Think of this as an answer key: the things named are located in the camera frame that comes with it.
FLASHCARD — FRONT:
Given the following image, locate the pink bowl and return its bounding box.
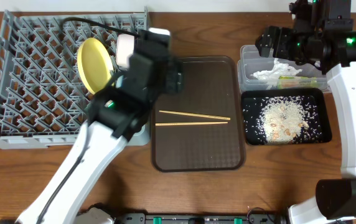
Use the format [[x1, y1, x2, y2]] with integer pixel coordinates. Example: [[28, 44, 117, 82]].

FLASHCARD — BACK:
[[116, 34, 135, 68]]

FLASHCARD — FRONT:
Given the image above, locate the brown serving tray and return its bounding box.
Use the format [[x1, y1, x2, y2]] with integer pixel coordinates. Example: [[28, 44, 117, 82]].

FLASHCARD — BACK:
[[151, 56, 246, 172]]

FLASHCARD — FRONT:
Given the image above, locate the yellow plate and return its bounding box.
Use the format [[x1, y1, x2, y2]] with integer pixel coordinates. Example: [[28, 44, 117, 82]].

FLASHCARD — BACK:
[[77, 37, 114, 95]]

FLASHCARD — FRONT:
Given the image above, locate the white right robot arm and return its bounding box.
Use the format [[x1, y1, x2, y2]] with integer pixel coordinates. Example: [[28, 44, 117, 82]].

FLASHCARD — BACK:
[[256, 0, 356, 223]]

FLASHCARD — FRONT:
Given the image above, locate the green wrapper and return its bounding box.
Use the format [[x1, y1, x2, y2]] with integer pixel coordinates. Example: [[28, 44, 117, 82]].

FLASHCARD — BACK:
[[277, 76, 318, 89]]

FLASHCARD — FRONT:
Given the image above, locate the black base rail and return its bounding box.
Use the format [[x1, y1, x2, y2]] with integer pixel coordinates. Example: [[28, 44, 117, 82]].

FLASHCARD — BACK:
[[115, 211, 289, 224]]

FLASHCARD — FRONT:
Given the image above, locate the black waste tray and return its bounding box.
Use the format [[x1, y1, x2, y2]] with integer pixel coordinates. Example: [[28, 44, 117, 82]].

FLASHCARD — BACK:
[[241, 88, 332, 146]]

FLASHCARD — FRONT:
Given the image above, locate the grey dishwasher rack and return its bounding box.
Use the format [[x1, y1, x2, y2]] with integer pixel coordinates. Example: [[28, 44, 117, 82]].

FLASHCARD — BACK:
[[0, 11, 150, 149]]

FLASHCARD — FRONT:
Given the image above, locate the clear plastic bin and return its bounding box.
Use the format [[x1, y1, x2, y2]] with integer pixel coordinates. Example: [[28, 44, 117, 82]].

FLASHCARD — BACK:
[[237, 45, 330, 92]]

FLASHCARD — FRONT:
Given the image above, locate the white tissue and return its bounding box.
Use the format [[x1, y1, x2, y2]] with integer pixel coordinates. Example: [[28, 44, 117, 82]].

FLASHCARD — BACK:
[[251, 58, 302, 80]]

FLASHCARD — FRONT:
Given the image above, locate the light blue bowl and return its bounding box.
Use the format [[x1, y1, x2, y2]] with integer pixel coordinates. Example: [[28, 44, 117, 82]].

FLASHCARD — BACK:
[[115, 75, 124, 88]]

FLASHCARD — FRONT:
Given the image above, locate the rice food waste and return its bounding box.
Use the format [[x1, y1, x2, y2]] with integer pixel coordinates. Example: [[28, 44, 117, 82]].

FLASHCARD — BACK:
[[243, 96, 323, 145]]

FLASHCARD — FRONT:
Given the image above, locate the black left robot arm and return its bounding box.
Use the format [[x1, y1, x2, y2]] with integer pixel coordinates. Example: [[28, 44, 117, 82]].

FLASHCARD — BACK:
[[16, 27, 183, 223]]

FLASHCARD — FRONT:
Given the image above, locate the wooden chopstick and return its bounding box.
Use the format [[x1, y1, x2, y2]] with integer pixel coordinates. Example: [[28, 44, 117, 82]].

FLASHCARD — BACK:
[[159, 110, 231, 121], [155, 121, 228, 126]]

